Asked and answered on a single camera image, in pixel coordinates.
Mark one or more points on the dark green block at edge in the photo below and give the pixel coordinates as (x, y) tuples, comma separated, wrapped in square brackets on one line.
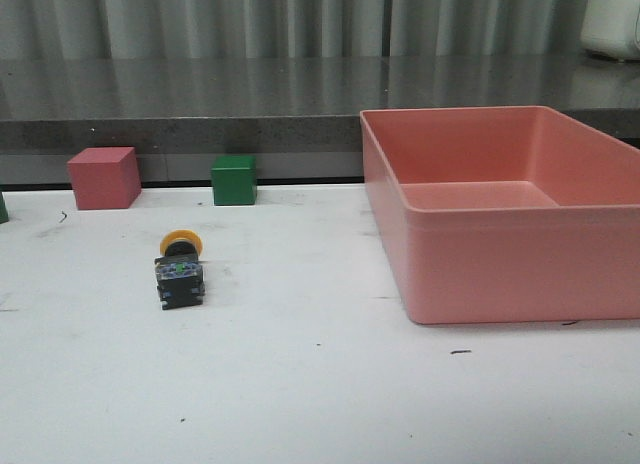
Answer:
[(4, 217)]

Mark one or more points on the grey stone counter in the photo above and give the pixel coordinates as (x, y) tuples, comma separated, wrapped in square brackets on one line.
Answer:
[(279, 105)]

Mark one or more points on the pink cube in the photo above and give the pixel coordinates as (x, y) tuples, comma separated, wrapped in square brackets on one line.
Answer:
[(104, 178)]

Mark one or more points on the white kitchen appliance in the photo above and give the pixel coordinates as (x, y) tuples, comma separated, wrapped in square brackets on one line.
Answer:
[(611, 28)]

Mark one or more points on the grey curtain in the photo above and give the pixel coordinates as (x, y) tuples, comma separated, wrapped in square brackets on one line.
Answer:
[(190, 29)]

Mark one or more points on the pink plastic bin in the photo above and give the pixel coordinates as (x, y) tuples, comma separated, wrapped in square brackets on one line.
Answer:
[(504, 214)]

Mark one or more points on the green cube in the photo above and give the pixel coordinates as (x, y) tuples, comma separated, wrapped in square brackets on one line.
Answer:
[(234, 180)]

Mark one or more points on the yellow push button switch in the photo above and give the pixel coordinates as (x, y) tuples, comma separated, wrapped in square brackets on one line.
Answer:
[(178, 270)]

